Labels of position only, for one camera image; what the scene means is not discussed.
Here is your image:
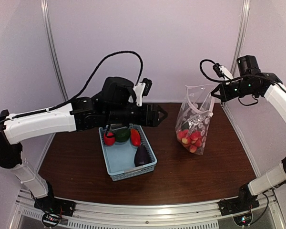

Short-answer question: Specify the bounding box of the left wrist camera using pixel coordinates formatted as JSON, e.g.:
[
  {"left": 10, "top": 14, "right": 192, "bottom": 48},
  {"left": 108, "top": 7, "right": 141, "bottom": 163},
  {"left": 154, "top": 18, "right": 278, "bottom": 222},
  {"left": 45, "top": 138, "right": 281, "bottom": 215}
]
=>
[{"left": 133, "top": 78, "right": 153, "bottom": 106}]

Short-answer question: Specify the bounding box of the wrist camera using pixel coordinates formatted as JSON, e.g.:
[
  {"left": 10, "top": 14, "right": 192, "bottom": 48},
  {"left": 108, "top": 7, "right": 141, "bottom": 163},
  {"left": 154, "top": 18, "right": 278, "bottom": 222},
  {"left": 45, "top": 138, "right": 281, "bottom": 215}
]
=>
[
  {"left": 213, "top": 63, "right": 234, "bottom": 85},
  {"left": 133, "top": 78, "right": 153, "bottom": 106}
]

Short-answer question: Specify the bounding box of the right aluminium corner post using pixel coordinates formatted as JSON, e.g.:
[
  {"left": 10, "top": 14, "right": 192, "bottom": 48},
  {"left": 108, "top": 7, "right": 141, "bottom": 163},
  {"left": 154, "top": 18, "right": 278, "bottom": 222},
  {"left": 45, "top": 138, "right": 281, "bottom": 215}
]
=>
[{"left": 230, "top": 0, "right": 251, "bottom": 75}]

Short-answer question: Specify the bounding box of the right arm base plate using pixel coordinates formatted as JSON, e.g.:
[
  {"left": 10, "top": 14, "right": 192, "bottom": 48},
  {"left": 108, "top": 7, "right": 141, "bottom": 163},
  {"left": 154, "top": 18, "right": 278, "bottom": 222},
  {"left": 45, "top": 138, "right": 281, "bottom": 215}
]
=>
[{"left": 217, "top": 197, "right": 259, "bottom": 228}]

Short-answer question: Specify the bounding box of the red orange bell pepper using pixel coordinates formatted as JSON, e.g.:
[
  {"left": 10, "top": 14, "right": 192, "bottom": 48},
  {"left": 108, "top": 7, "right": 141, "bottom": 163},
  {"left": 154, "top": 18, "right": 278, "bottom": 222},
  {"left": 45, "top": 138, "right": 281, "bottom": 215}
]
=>
[{"left": 130, "top": 128, "right": 141, "bottom": 147}]

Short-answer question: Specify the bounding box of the red tomato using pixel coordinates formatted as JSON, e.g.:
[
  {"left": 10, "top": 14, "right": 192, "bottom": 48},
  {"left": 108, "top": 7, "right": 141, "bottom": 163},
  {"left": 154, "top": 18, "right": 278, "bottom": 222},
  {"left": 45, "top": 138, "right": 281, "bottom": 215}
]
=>
[{"left": 103, "top": 132, "right": 115, "bottom": 146}]

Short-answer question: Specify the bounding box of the green bell pepper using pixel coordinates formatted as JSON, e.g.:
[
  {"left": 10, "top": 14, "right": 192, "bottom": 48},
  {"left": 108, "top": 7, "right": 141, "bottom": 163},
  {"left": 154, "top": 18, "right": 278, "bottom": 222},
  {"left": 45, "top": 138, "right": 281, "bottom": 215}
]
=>
[{"left": 115, "top": 128, "right": 131, "bottom": 143}]

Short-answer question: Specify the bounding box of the green cucumber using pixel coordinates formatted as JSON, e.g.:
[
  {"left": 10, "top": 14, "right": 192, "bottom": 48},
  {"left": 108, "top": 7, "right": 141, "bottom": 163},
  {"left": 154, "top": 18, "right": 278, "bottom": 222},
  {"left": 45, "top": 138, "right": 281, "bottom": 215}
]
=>
[{"left": 181, "top": 122, "right": 189, "bottom": 130}]

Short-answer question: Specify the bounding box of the front aluminium rail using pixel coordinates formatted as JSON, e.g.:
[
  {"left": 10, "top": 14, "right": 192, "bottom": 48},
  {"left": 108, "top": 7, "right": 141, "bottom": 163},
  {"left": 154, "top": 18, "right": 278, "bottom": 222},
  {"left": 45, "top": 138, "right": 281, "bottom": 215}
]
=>
[{"left": 8, "top": 189, "right": 286, "bottom": 229}]

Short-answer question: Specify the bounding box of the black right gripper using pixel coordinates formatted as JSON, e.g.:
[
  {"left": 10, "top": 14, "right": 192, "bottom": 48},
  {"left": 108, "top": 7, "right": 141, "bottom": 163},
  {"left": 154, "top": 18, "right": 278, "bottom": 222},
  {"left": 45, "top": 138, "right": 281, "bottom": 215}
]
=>
[{"left": 212, "top": 77, "right": 258, "bottom": 102}]

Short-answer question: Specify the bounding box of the red peach bunch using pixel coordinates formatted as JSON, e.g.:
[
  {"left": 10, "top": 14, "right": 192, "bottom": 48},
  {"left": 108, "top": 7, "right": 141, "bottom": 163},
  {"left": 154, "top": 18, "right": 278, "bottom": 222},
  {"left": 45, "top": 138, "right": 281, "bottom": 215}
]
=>
[{"left": 176, "top": 129, "right": 206, "bottom": 155}]

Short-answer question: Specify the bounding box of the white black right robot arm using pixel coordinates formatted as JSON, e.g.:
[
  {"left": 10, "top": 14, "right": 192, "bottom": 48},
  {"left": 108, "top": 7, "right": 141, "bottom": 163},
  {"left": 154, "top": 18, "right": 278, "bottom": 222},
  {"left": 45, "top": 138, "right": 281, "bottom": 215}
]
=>
[{"left": 211, "top": 55, "right": 286, "bottom": 211}]

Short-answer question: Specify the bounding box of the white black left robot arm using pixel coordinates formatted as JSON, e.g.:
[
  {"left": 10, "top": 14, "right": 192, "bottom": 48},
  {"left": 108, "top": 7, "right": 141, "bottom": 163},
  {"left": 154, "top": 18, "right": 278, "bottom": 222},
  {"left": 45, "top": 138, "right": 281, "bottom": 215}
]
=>
[{"left": 0, "top": 77, "right": 167, "bottom": 212}]

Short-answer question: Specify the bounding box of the purple eggplant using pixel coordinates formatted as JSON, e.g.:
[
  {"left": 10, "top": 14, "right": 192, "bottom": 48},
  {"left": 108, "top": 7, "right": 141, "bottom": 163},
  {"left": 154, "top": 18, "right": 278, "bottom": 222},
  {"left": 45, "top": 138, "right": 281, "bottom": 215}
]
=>
[{"left": 134, "top": 145, "right": 151, "bottom": 167}]

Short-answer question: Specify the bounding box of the clear polka dot zip bag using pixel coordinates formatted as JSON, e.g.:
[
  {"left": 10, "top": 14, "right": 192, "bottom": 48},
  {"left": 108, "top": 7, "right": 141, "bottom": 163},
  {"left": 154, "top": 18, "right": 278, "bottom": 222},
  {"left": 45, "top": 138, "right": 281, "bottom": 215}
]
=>
[{"left": 175, "top": 83, "right": 216, "bottom": 156}]

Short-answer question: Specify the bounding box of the light blue plastic basket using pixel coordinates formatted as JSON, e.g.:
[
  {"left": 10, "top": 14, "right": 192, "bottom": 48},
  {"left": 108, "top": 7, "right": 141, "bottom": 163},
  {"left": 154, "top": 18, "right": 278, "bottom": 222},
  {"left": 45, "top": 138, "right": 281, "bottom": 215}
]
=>
[{"left": 98, "top": 124, "right": 157, "bottom": 181}]

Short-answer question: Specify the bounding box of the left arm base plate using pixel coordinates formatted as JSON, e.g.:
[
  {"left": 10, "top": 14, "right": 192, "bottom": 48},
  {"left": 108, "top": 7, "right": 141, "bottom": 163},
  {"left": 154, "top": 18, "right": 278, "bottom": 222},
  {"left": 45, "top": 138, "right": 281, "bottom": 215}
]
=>
[{"left": 32, "top": 196, "right": 76, "bottom": 228}]

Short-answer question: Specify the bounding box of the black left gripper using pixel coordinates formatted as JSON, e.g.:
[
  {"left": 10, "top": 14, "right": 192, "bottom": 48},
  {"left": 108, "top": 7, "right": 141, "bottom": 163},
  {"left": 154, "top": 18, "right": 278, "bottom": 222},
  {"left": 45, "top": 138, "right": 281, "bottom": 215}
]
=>
[{"left": 105, "top": 102, "right": 168, "bottom": 127}]

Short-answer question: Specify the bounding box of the aluminium corner post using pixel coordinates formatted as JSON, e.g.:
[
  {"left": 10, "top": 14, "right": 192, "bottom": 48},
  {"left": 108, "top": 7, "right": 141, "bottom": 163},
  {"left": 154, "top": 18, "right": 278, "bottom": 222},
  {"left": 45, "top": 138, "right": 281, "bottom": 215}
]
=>
[
  {"left": 41, "top": 0, "right": 69, "bottom": 101},
  {"left": 230, "top": 0, "right": 251, "bottom": 75}
]

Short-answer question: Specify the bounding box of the black right camera cable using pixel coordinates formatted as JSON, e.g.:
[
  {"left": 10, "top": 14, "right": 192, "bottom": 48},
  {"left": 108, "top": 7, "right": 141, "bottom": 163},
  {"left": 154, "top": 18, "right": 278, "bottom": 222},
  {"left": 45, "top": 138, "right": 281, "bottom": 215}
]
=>
[{"left": 199, "top": 59, "right": 229, "bottom": 84}]

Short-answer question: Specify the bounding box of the left aluminium corner post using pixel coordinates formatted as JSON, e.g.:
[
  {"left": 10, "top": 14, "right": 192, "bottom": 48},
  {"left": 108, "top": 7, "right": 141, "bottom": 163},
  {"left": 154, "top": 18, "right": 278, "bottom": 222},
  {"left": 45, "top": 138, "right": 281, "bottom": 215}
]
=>
[{"left": 41, "top": 0, "right": 69, "bottom": 101}]

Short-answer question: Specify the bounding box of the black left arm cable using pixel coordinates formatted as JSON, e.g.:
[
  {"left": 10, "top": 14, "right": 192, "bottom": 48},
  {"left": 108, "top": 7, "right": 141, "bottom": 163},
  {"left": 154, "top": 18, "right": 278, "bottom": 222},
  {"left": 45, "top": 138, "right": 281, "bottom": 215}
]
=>
[{"left": 0, "top": 50, "right": 143, "bottom": 132}]

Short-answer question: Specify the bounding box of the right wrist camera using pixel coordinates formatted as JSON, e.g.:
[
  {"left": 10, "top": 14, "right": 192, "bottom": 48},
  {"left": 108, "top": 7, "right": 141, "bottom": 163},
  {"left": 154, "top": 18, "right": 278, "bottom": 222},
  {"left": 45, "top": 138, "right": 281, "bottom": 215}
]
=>
[{"left": 213, "top": 63, "right": 234, "bottom": 85}]

